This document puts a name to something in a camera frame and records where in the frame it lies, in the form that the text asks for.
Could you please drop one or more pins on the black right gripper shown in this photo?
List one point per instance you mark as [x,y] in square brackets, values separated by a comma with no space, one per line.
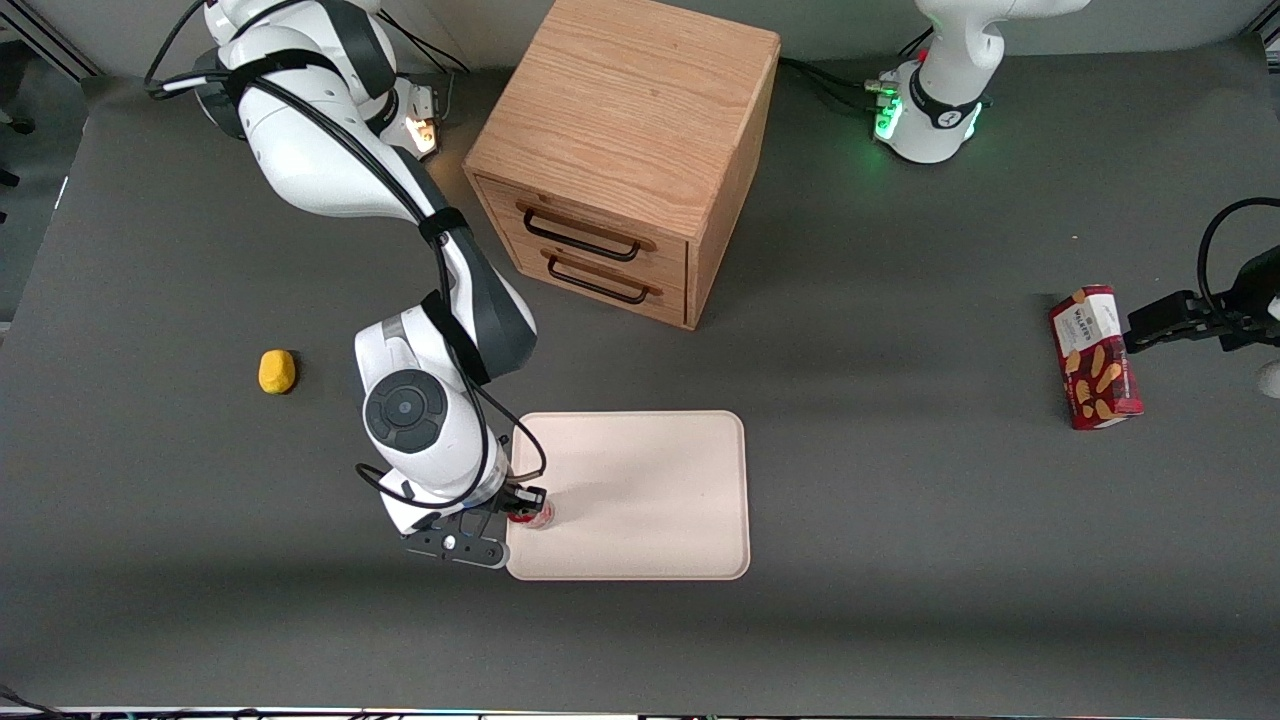
[520,497]

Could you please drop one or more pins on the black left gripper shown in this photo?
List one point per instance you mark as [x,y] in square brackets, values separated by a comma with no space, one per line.
[1232,318]

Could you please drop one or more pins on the red coke bottle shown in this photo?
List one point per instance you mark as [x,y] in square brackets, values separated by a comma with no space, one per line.
[542,516]

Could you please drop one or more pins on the beige rectangular tray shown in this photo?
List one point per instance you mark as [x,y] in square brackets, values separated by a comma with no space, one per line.
[640,495]

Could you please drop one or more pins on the red cookie box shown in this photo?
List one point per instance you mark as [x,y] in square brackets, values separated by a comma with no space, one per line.
[1096,360]

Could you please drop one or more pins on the yellow lemon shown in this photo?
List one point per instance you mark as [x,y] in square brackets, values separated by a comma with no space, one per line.
[277,372]

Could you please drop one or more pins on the wooden two-drawer cabinet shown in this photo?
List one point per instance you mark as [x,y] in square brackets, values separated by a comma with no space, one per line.
[630,110]

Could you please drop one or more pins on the aluminium frame rail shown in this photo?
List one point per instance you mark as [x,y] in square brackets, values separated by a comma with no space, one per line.
[55,45]
[1270,38]

